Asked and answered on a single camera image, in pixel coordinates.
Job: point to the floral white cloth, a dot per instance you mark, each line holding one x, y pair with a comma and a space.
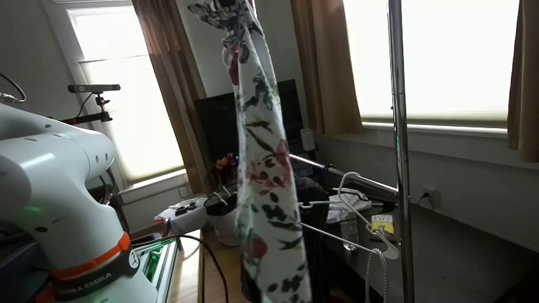
264, 169

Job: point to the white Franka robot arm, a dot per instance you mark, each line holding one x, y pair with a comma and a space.
45, 179

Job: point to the white folded cloth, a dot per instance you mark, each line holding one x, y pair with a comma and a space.
351, 203

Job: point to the small white box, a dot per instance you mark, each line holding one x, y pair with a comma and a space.
308, 139

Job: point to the red flower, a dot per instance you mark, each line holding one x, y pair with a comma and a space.
227, 162

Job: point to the black monitor screen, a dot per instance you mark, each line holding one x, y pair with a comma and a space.
217, 129

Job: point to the white waste bin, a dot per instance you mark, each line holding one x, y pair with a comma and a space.
225, 228

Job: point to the brown curtain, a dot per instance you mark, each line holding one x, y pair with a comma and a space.
174, 85
525, 85
326, 68

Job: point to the yellow paper tag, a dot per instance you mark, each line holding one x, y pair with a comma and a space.
383, 225

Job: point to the silver metal clothes rack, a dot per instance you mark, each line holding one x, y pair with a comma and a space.
400, 112

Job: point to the white plastic clothes hanger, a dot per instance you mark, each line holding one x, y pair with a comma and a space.
388, 250

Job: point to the black camera on stand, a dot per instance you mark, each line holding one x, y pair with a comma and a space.
94, 88

